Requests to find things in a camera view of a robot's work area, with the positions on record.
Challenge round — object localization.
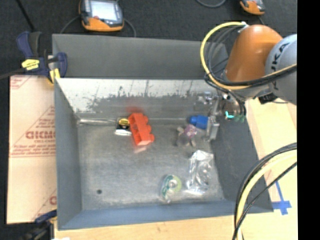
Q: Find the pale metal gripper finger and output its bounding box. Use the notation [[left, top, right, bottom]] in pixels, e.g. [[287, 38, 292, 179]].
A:
[[194, 91, 215, 106], [206, 115, 221, 142]]

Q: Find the blue cylinder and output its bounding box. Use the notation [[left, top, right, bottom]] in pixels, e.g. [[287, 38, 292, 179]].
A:
[[188, 114, 210, 130]]

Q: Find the purple and clear toy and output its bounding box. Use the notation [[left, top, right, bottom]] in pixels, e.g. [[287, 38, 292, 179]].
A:
[[175, 124, 199, 148]]

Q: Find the clear plastic bag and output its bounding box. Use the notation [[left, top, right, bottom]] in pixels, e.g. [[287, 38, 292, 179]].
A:
[[185, 149, 216, 195]]

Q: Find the orange toy brick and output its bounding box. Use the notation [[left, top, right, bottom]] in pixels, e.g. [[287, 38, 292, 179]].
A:
[[127, 112, 156, 146]]

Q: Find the black and yellow tape measure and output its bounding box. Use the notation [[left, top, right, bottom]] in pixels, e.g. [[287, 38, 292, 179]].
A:
[[114, 117, 132, 136]]

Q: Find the grey metal bin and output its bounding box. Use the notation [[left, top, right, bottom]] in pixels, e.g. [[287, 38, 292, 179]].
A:
[[51, 33, 274, 231]]

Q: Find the brown cardboard board, red print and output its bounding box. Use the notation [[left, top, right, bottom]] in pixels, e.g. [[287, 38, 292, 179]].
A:
[[5, 74, 58, 225]]

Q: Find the black cylinder on white bracket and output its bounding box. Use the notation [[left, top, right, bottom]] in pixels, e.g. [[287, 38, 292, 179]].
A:
[[258, 93, 277, 105]]

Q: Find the green and white ring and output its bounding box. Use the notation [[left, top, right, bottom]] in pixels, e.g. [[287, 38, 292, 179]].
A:
[[159, 174, 183, 203]]

